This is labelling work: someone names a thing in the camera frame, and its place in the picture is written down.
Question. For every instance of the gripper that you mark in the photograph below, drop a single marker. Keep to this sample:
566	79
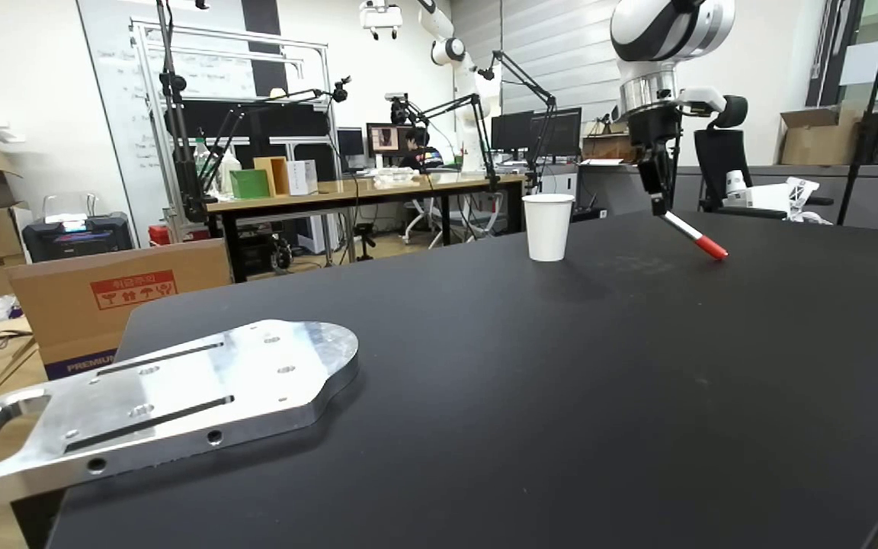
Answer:
652	128

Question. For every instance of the red capped white marker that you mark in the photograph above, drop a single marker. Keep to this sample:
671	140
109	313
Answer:
694	237

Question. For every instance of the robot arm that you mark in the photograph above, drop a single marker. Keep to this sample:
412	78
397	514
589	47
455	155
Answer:
664	30

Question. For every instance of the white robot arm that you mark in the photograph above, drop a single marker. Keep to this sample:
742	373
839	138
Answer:
473	84

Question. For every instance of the white paper cup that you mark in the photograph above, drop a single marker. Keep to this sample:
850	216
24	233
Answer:
548	229

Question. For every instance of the brown cardboard box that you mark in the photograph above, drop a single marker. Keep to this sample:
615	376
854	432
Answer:
607	147

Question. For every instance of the office chair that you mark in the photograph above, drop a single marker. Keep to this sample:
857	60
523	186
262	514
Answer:
721	164

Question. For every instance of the row of monitors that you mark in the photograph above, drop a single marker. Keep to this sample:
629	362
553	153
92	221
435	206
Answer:
538	131

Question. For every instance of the white printed part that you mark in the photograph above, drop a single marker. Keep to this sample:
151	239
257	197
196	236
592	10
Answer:
770	197

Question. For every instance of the open cardboard box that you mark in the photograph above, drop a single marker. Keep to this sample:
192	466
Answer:
816	141

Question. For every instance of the stand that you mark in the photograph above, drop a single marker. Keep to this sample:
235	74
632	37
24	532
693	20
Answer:
869	107

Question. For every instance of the person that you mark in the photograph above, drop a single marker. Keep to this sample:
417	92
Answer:
420	152

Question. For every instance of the monitor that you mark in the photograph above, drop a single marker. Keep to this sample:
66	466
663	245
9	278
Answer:
387	139

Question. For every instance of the white ceiling device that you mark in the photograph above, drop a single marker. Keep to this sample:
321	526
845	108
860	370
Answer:
380	17

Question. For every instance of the wooden desk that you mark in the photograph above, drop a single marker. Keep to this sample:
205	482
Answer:
347	191

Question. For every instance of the white box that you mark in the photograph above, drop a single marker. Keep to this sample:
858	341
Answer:
302	178

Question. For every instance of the wooden box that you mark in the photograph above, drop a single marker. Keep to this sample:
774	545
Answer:
265	177

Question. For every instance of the green box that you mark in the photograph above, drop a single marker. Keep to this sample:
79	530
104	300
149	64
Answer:
249	184

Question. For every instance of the plastic jug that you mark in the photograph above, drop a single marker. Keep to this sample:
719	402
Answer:
229	174

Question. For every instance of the whiteboard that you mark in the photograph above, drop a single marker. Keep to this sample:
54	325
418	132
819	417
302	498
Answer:
123	114

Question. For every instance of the aluminium mounting plate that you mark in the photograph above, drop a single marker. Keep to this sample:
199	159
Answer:
180	389

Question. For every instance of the cardboard box with red label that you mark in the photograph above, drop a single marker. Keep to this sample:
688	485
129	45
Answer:
104	305

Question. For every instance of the black printer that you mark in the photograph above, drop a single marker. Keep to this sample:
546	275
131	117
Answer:
77	238

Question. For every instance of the camera on mount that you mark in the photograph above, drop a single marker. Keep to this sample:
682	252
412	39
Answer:
477	126
177	137
538	91

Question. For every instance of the aluminium frame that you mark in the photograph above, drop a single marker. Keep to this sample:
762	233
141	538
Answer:
151	91

